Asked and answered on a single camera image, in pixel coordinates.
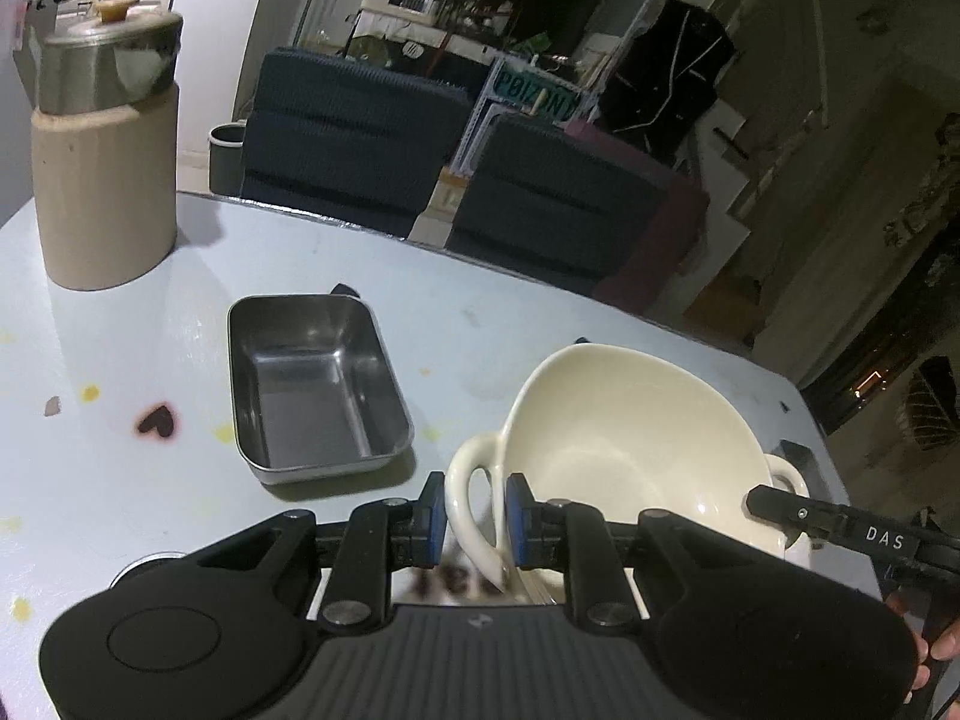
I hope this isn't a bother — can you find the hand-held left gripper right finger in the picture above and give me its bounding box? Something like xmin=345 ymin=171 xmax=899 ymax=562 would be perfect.
xmin=504 ymin=472 xmax=760 ymax=629

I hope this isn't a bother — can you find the dark bin with white rim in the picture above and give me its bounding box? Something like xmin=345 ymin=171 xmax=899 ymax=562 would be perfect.
xmin=208 ymin=122 xmax=247 ymax=196

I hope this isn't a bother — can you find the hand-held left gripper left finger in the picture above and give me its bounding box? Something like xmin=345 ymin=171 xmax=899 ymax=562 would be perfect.
xmin=176 ymin=471 xmax=447 ymax=632

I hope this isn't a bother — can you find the beige cylindrical canister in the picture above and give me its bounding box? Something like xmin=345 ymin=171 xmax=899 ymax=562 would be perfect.
xmin=31 ymin=82 xmax=181 ymax=292

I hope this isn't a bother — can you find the green plate sign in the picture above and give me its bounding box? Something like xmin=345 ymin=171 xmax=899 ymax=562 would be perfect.
xmin=487 ymin=60 xmax=586 ymax=125

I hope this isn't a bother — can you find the white mesh laundry basket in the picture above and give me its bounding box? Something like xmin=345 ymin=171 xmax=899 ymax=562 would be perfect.
xmin=896 ymin=356 xmax=960 ymax=458

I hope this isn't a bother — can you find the rectangular stainless steel tray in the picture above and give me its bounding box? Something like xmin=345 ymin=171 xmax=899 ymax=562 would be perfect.
xmin=227 ymin=292 xmax=416 ymax=485

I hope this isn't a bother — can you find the black jacket with white trim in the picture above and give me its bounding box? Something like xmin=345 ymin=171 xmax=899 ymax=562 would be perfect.
xmin=600 ymin=0 xmax=740 ymax=166

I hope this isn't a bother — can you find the person's right hand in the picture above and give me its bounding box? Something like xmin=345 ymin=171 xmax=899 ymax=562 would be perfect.
xmin=906 ymin=615 xmax=960 ymax=700

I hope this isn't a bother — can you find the stainless steel lidded pot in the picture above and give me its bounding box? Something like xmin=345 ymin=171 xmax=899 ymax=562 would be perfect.
xmin=36 ymin=0 xmax=185 ymax=115

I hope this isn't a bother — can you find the dark blue padded chair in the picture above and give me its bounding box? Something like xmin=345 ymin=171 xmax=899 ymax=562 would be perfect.
xmin=238 ymin=46 xmax=473 ymax=237
xmin=446 ymin=114 xmax=680 ymax=297

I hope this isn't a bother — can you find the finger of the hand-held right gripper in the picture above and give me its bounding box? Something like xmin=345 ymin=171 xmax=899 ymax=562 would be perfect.
xmin=745 ymin=484 xmax=854 ymax=543

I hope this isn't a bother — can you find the cluttered white shelf unit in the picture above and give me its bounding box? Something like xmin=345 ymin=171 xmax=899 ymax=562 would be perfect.
xmin=345 ymin=0 xmax=661 ymax=173

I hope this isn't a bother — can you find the cream two-handled ceramic bowl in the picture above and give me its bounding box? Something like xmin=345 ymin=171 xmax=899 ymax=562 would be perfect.
xmin=445 ymin=343 xmax=815 ymax=605

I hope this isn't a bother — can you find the maroon chair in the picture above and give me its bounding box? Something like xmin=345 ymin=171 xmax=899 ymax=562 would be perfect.
xmin=566 ymin=118 xmax=712 ymax=316

